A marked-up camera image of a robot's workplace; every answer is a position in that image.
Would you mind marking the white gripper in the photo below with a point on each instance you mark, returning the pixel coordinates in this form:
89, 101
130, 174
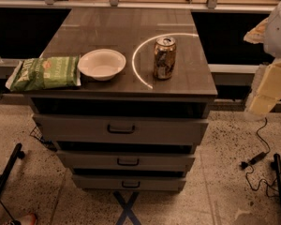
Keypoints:
278, 32

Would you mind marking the orange soda can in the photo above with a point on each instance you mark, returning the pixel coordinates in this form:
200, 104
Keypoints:
165, 56

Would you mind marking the grey drawer cabinet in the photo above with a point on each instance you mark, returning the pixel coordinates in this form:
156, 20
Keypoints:
135, 91

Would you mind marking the white bowl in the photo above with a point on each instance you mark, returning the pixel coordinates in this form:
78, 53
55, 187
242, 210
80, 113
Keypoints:
102, 64

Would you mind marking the middle drawer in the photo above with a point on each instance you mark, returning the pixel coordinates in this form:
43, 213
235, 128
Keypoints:
126, 161

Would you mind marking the drawer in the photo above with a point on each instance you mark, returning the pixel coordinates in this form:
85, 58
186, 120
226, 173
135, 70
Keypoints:
126, 161
110, 129
129, 183

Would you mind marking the bottom drawer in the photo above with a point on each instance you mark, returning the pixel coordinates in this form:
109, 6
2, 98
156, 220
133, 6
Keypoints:
129, 183

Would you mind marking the top drawer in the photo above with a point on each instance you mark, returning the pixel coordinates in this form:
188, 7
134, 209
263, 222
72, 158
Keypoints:
110, 129

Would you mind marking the green chip bag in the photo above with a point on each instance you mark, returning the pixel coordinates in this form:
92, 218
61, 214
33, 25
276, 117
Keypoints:
44, 73

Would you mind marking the black stand leg left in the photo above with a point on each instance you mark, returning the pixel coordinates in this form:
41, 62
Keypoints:
16, 153

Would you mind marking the red white shoe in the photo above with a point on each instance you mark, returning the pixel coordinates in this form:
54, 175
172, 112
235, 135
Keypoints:
30, 219

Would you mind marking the black wire basket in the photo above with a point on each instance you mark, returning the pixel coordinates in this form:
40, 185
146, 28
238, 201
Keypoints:
36, 133

